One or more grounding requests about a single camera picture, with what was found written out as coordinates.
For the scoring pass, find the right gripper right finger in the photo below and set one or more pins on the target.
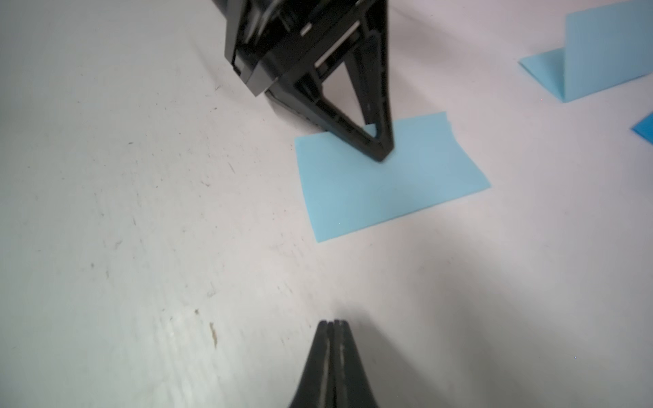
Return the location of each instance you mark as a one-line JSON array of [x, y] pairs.
[[350, 383]]

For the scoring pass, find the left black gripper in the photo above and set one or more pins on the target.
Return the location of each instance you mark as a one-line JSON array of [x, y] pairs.
[[266, 40]]

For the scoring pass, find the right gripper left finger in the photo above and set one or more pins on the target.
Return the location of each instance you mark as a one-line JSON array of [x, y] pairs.
[[315, 387]]

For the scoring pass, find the light blue front paper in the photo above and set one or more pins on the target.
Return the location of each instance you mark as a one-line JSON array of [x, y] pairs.
[[345, 191]]

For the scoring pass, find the light blue paper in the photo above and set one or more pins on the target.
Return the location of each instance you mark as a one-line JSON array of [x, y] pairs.
[[345, 191], [604, 47]]

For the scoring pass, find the bright blue square paper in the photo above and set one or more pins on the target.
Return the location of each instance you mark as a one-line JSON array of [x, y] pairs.
[[644, 128]]

